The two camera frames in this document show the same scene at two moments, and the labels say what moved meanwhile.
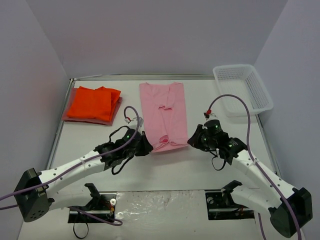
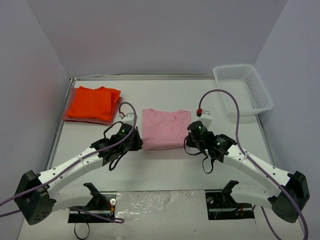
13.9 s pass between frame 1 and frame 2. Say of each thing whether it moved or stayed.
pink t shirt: moved
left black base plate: stayed
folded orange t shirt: stayed
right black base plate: stayed
